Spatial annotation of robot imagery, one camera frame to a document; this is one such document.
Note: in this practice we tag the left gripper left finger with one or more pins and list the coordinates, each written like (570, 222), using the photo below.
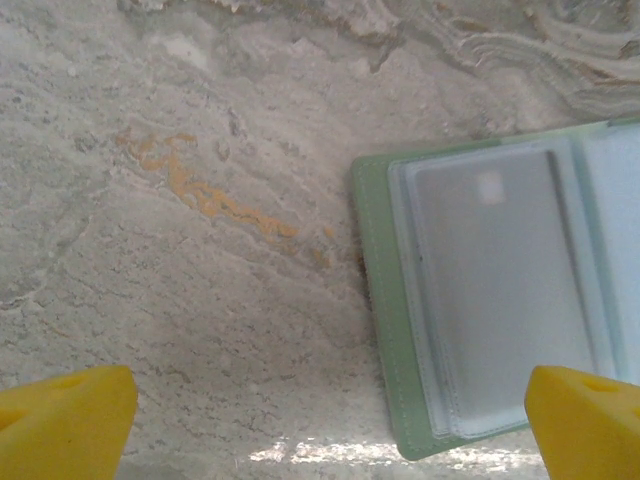
(60, 435)

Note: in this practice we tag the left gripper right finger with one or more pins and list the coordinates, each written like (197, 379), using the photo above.
(590, 440)

